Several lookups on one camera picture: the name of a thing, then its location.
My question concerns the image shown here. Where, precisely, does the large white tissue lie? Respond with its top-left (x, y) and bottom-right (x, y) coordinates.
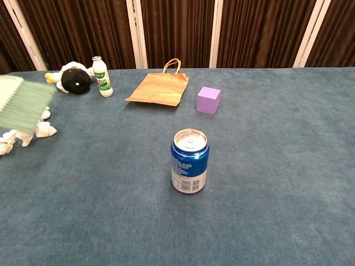
top-left (16, 106), bottom-right (58, 147)

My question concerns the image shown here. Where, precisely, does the green striped cloth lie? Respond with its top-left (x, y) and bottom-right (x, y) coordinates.
top-left (0, 74), bottom-right (57, 134)

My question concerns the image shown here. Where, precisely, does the small white tissue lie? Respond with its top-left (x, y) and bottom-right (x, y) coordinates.
top-left (0, 130), bottom-right (18, 156)

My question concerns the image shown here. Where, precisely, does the blue white soda can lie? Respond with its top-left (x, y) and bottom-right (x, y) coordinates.
top-left (170, 128), bottom-right (210, 194)

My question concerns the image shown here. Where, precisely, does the purple cube block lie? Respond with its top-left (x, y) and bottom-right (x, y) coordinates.
top-left (196, 86), bottom-right (221, 115)

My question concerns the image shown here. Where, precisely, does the brown paper bag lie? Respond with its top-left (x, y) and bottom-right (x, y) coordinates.
top-left (124, 58), bottom-right (190, 107)

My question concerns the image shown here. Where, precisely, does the small white green bottle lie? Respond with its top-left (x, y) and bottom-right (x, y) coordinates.
top-left (92, 55), bottom-right (114, 98)

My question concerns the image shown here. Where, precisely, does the brown pleated curtain panel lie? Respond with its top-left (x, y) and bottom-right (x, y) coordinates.
top-left (305, 0), bottom-right (355, 68)
top-left (140, 0), bottom-right (216, 69)
top-left (16, 0), bottom-right (136, 70)
top-left (0, 0), bottom-right (37, 75)
top-left (217, 0), bottom-right (317, 69)

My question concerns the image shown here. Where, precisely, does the blue felt table cover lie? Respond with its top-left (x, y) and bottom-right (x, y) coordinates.
top-left (0, 66), bottom-right (355, 266)

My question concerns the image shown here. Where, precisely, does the white black plush toy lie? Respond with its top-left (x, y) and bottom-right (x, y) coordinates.
top-left (44, 61), bottom-right (95, 95)

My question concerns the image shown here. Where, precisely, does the white screen frame post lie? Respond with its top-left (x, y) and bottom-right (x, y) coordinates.
top-left (209, 0), bottom-right (224, 69)
top-left (2, 0), bottom-right (48, 71)
top-left (126, 0), bottom-right (148, 69)
top-left (293, 0), bottom-right (332, 68)

